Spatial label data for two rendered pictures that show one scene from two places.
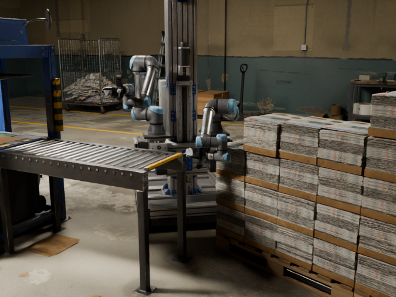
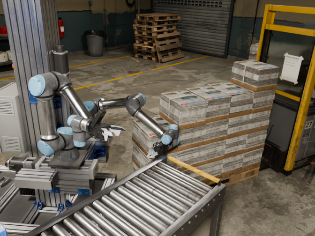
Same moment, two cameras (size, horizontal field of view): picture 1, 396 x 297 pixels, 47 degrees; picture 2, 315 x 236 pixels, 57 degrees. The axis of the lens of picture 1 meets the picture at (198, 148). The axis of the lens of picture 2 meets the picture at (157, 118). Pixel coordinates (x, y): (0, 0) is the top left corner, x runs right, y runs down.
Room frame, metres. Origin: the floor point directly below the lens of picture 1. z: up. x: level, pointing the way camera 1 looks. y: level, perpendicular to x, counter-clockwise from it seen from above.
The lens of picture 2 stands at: (2.71, 1.94, 1.94)
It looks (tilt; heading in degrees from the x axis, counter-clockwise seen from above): 24 degrees down; 284
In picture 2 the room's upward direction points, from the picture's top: 2 degrees clockwise
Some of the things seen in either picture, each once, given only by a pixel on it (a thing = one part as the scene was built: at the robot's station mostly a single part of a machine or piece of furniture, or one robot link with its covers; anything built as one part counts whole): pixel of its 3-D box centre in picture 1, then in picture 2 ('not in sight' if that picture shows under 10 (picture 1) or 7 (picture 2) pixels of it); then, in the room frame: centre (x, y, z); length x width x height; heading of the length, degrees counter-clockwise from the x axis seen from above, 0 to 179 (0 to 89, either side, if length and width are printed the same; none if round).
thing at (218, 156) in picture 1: (222, 155); (172, 141); (3.09, -0.17, 0.79); 0.11 x 0.08 x 0.09; 63
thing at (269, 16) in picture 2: not in sight; (257, 81); (2.35, -1.69, 0.97); 0.09 x 0.09 x 1.75; 43
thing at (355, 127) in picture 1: (358, 126); (228, 88); (2.69, -0.97, 1.06); 0.37 x 0.28 x 0.01; 132
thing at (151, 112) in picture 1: (155, 114); (65, 136); (3.76, 0.35, 0.98); 0.13 x 0.12 x 0.14; 74
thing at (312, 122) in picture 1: (315, 122); (208, 92); (2.88, -0.76, 1.06); 0.37 x 0.29 x 0.01; 133
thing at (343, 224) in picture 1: (293, 211); (190, 153); (2.98, -0.66, 0.42); 1.17 x 0.39 x 0.83; 43
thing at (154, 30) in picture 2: not in sight; (156, 35); (5.07, -7.17, 0.65); 1.33 x 0.94 x 1.30; 67
